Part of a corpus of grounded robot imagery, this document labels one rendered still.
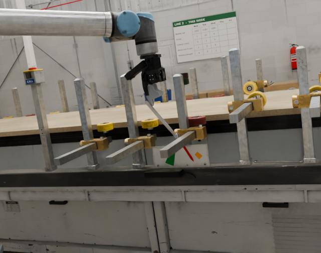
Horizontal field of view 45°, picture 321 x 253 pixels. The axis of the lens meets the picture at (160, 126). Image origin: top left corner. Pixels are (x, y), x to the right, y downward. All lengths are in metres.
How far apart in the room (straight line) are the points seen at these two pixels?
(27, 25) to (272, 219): 1.38
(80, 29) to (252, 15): 7.52
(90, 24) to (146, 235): 1.27
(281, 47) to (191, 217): 6.93
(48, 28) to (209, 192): 0.95
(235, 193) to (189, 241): 0.53
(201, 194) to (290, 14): 7.24
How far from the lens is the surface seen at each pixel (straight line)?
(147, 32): 1.60
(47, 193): 2.19
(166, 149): 1.37
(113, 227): 2.32
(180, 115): 1.68
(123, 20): 1.42
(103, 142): 1.87
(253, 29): 8.75
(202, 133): 1.65
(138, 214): 2.21
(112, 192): 1.96
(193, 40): 8.90
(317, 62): 8.76
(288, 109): 1.74
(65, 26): 1.39
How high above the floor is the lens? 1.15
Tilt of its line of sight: 9 degrees down
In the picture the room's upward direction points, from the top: 8 degrees counter-clockwise
